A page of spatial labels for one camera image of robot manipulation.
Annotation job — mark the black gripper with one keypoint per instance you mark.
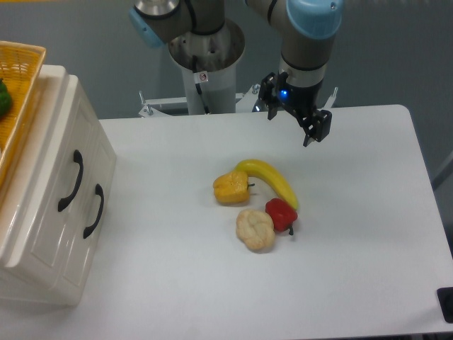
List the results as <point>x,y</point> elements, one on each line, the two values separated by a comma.
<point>299,101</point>

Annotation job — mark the white drawer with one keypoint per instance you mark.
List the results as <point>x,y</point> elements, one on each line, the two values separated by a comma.
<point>46,229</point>
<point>96,165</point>

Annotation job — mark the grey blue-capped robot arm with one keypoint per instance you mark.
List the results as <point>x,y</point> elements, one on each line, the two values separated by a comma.
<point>307,28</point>

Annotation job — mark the white drawer cabinet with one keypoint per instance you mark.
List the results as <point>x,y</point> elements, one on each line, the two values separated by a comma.
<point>15,200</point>

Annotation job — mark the yellow toy banana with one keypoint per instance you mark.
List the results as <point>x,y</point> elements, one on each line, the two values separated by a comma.
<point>264,171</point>

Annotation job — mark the yellow toy bell pepper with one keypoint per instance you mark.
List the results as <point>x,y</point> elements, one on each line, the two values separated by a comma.
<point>232,188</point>

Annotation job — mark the red toy bell pepper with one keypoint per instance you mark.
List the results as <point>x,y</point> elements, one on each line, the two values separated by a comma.
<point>282,214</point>

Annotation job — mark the beige toy bread roll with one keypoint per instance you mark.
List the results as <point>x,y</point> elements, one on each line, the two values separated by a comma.
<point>255,229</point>

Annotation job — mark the black object at table edge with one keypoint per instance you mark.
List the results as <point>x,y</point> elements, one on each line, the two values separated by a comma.
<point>445,297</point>

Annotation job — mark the yellow wicker basket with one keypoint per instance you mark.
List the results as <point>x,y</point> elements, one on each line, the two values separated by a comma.
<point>20,68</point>

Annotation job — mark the green toy pepper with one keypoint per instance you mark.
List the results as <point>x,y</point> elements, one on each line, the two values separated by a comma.
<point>5,99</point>

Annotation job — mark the white metal base frame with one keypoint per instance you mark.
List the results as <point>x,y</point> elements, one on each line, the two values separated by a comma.
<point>245,102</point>

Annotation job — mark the black bottom drawer handle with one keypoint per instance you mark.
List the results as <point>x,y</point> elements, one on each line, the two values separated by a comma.
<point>98,210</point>

